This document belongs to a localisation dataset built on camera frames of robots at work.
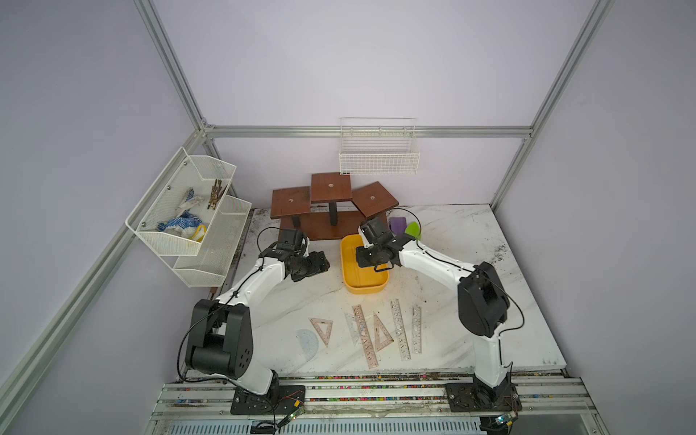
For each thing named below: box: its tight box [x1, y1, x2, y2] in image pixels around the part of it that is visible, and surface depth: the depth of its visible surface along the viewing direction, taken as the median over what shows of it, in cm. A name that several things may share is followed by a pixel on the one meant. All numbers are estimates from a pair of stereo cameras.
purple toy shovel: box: [388, 216, 407, 235], surface depth 117 cm
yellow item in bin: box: [187, 224, 208, 243], surface depth 74 cm
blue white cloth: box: [156, 187, 205, 239], surface depth 73 cm
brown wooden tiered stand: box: [270, 172, 399, 242], surface depth 104 cm
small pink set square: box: [308, 317, 334, 348], surface depth 90 cm
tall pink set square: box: [373, 310, 395, 353], surface depth 87 cm
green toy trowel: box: [405, 221, 422, 242], surface depth 117 cm
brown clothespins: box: [206, 178, 228, 211], surface depth 83 cm
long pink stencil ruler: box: [352, 304, 379, 370], surface depth 86 cm
